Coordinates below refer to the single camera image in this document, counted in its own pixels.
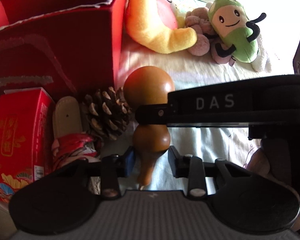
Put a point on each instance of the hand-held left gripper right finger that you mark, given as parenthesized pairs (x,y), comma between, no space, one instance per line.
(176,163)

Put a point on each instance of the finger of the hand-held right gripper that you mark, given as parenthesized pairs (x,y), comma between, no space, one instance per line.
(155,113)

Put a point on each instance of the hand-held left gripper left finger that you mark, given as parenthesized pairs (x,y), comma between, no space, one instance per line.
(130,161)

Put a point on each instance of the brown gourd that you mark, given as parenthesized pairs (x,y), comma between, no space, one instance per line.
(150,85)

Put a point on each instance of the pine cone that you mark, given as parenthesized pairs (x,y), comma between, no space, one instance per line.
(107,115)

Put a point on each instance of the cream leather belt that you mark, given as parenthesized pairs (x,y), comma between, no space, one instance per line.
(66,115)

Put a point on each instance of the large red cardboard box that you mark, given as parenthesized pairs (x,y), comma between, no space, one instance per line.
(77,50)

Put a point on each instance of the person's right hand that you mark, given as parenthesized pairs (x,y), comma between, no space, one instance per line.
(275,160)

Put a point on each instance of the cream bed sheet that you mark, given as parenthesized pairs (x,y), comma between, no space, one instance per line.
(205,142)

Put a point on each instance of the white plush toy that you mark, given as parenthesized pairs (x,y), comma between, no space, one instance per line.
(261,62)

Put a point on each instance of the pink brown plush toy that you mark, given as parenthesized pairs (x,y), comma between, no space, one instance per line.
(202,46)

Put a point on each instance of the green smiling plush toy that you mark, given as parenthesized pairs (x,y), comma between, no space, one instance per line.
(233,30)

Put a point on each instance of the orange plush shrimp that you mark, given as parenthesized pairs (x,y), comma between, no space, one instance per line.
(145,25)

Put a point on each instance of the small red printed box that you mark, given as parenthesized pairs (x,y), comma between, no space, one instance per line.
(15,135)

